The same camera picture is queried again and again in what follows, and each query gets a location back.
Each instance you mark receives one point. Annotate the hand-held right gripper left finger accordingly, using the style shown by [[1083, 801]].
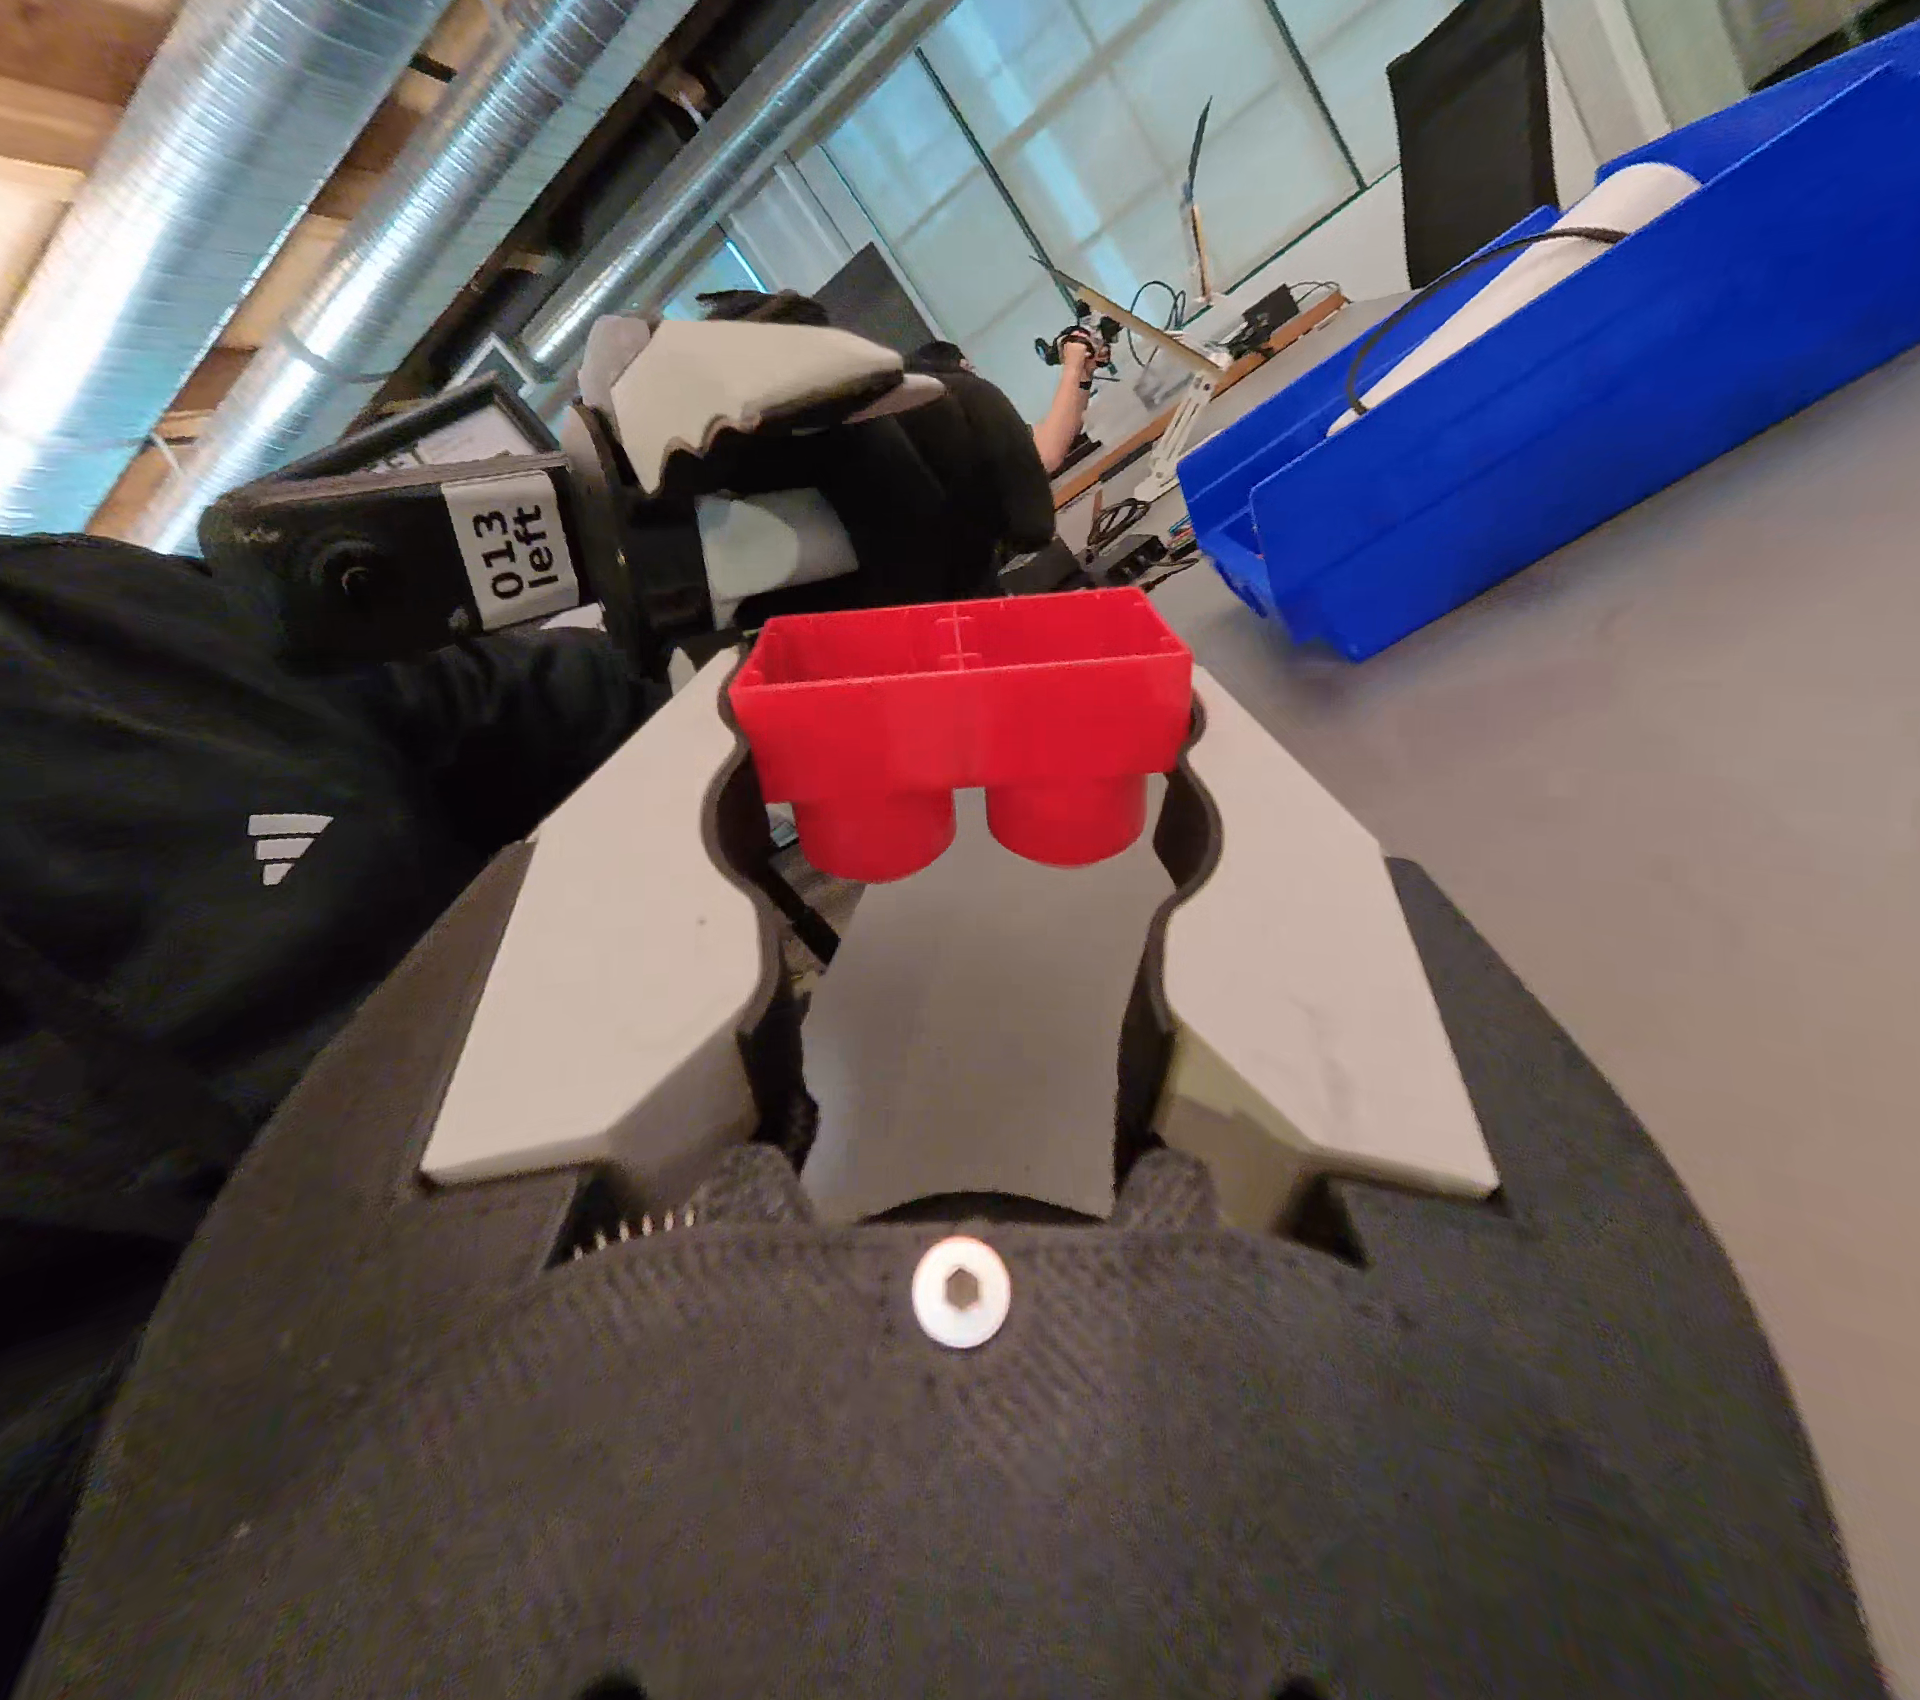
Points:
[[600, 980]]

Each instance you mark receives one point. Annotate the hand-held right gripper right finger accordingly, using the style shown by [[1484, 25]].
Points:
[[1320, 995]]

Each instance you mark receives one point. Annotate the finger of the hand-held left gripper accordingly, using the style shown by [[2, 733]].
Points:
[[751, 373], [773, 544]]

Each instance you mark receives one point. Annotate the red toy block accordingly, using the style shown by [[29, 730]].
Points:
[[961, 710]]

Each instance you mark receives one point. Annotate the blue plastic bin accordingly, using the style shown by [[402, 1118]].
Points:
[[1575, 454]]

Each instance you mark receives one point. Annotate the person's left hand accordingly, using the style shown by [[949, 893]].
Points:
[[510, 725]]

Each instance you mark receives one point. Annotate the white bottle with black cap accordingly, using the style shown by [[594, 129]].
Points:
[[1484, 305]]

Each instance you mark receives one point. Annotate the black office chair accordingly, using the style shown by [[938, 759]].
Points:
[[1470, 140]]

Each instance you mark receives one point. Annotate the silver ceiling duct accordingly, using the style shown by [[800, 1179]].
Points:
[[254, 80], [495, 149], [751, 133]]

